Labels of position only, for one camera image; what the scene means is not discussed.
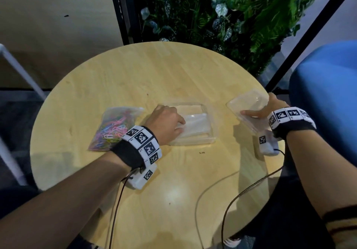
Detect blue chair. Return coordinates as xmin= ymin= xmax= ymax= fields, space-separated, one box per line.
xmin=288 ymin=40 xmax=357 ymax=167

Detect striped sleeve cuff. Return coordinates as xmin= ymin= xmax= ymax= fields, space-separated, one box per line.
xmin=322 ymin=205 xmax=357 ymax=249

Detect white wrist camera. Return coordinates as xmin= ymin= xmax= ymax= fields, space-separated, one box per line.
xmin=126 ymin=162 xmax=158 ymax=191
xmin=258 ymin=130 xmax=280 ymax=156

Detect marker-tile left wristband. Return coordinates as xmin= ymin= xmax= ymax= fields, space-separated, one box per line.
xmin=110 ymin=125 xmax=163 ymax=174

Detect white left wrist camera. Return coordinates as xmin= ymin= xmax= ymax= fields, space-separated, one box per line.
xmin=126 ymin=162 xmax=158 ymax=191

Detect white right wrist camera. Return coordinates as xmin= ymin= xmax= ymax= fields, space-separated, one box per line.
xmin=258 ymin=130 xmax=280 ymax=156

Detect clear plastic lid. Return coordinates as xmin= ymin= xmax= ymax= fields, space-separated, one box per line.
xmin=226 ymin=88 xmax=270 ymax=135

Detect person's left hand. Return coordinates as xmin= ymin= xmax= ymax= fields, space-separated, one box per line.
xmin=144 ymin=105 xmax=186 ymax=146

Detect green artificial plant wall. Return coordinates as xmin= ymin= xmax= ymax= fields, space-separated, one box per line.
xmin=136 ymin=0 xmax=334 ymax=77

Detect clear plastic container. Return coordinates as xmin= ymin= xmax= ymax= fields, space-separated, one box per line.
xmin=156 ymin=103 xmax=218 ymax=146

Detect person's dark trousers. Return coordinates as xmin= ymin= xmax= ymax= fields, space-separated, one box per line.
xmin=223 ymin=157 xmax=336 ymax=249

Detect person's left forearm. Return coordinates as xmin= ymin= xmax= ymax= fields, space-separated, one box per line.
xmin=0 ymin=151 xmax=132 ymax=249

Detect marker-tile wristband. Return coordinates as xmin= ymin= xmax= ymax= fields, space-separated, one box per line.
xmin=110 ymin=125 xmax=163 ymax=174
xmin=268 ymin=107 xmax=317 ymax=140

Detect bag of colourful paper clips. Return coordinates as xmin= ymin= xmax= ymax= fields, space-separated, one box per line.
xmin=88 ymin=106 xmax=145 ymax=152

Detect white pipe leg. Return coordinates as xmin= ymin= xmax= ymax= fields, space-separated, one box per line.
xmin=0 ymin=44 xmax=47 ymax=101
xmin=0 ymin=137 xmax=29 ymax=187

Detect black metal frame post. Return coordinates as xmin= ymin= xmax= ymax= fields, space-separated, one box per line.
xmin=264 ymin=0 xmax=357 ymax=91
xmin=107 ymin=0 xmax=141 ymax=46

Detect person's right hand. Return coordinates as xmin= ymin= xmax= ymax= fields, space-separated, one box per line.
xmin=240 ymin=92 xmax=290 ymax=119

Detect thin black cable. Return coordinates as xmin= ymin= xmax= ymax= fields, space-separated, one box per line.
xmin=221 ymin=148 xmax=286 ymax=249
xmin=108 ymin=168 xmax=143 ymax=249

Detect person's right forearm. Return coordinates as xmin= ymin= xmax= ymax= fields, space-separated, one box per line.
xmin=286 ymin=129 xmax=357 ymax=249

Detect marker-tile right wristband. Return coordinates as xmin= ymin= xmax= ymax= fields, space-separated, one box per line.
xmin=268 ymin=107 xmax=317 ymax=140

